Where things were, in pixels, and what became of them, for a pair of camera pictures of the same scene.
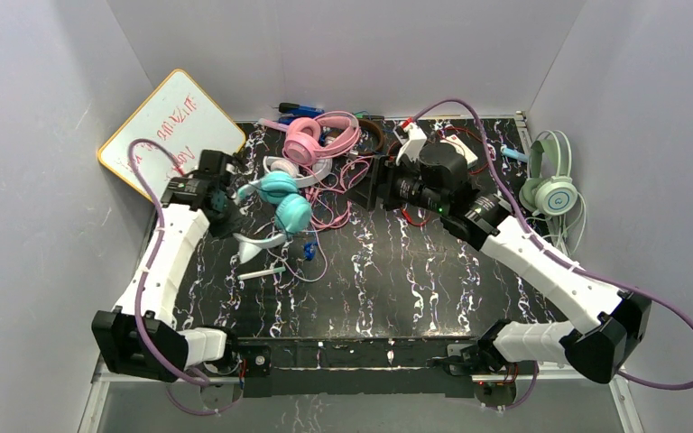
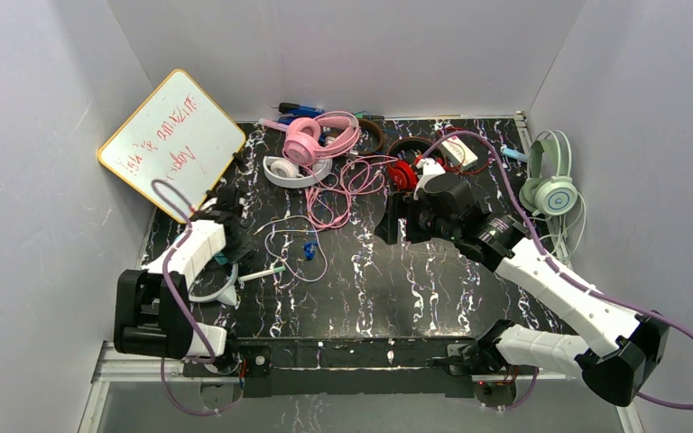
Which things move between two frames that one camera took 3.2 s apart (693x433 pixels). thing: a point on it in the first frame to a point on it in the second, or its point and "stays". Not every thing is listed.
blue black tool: [293, 111] stays
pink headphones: [308, 137] stays
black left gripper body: [225, 203] to [230, 203]
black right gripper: [380, 185] to [395, 216]
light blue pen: [513, 153] stays
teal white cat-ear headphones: [292, 214] to [229, 294]
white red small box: [455, 141] stays
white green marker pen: [261, 273] stays
